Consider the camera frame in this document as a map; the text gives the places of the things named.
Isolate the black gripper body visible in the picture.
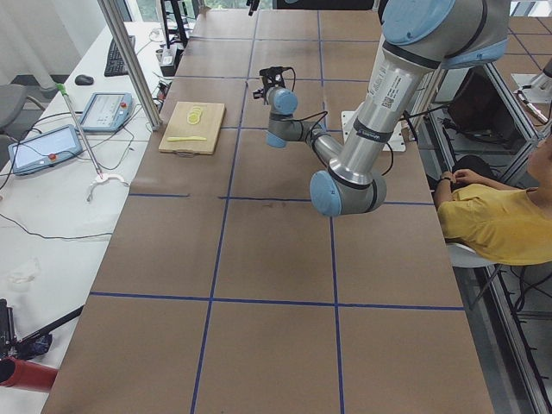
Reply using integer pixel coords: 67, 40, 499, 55
259, 66, 285, 102

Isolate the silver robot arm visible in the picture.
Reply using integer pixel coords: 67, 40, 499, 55
253, 1, 510, 217

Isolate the bamboo cutting board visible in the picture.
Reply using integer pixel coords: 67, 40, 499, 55
159, 102, 225, 155

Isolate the yellow plastic knife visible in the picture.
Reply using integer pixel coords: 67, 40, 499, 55
166, 135, 207, 142

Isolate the black box with label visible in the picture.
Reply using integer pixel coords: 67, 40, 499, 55
156, 43, 184, 77

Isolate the black keyboard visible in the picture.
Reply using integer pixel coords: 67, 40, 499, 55
103, 39, 129, 78

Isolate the far teach pendant tablet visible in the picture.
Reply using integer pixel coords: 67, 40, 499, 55
80, 92, 133, 133

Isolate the teach pendant tablet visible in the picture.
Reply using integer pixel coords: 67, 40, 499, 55
8, 125, 83, 176
80, 92, 133, 133

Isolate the black computer mouse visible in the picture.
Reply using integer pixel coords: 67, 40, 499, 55
74, 74, 94, 86

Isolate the metal grabber stick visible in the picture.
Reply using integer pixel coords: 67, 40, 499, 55
55, 83, 130, 203

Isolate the near teach pendant tablet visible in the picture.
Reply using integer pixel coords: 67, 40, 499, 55
8, 125, 83, 176

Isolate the white chair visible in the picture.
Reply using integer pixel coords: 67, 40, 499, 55
446, 241, 504, 311

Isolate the person in yellow shirt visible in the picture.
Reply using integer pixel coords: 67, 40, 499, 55
428, 137, 551, 266

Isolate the red cylinder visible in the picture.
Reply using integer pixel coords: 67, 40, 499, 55
1, 357, 58, 392

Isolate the camera black cable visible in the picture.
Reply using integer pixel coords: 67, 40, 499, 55
282, 66, 331, 130

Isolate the aluminium frame post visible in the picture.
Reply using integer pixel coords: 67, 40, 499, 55
97, 0, 162, 131

